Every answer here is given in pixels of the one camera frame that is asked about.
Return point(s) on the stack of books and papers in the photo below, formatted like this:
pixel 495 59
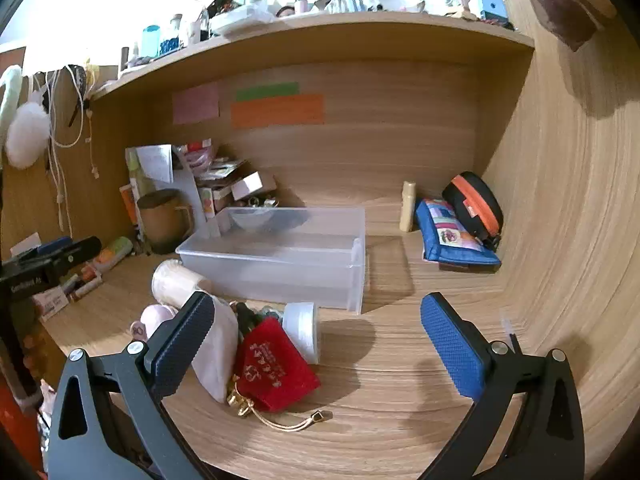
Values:
pixel 213 175

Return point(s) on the green sticky note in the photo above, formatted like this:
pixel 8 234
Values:
pixel 267 91

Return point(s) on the bowl of trinkets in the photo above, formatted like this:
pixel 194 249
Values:
pixel 264 201

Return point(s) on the wooden upper shelf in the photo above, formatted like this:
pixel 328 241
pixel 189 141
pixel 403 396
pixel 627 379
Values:
pixel 324 38

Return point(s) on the orange sticky note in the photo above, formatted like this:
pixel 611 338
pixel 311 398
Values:
pixel 300 109

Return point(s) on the white fluffy pompom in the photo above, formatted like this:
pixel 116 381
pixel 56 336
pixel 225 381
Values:
pixel 28 135

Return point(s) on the white drawstring cloth bag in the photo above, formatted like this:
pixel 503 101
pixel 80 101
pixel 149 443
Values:
pixel 214 362

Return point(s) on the orange green tube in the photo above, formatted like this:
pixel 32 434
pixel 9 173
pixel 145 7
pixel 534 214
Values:
pixel 112 254

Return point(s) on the dark green spray bottle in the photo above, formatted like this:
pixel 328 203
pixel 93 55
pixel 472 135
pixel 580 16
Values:
pixel 248 318

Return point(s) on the translucent cylindrical cup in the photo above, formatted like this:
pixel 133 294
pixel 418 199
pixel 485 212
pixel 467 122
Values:
pixel 173 284

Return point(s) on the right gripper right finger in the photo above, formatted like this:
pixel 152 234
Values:
pixel 547 440

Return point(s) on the white document stand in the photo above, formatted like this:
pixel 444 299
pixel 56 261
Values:
pixel 163 167

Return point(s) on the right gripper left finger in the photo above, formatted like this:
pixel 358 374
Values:
pixel 108 419

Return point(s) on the small pink white box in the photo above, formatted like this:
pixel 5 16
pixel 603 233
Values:
pixel 255 183

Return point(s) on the white round jar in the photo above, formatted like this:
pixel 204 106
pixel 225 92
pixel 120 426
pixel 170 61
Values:
pixel 300 323

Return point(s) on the clear plastic storage bin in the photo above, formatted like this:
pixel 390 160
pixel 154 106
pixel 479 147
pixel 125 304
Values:
pixel 315 254

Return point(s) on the blue patchwork pouch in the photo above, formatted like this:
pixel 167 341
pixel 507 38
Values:
pixel 446 241

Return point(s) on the clear plastic bowl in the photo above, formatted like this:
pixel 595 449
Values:
pixel 250 219

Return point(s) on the pink sticky note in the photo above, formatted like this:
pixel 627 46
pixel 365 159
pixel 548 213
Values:
pixel 195 104

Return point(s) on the beige lotion tube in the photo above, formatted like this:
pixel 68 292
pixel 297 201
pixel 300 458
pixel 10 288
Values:
pixel 408 206

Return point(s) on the black orange zipper case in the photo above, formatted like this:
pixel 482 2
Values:
pixel 476 207

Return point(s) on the red velvet drawstring pouch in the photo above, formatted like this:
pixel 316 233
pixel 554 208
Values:
pixel 271 372

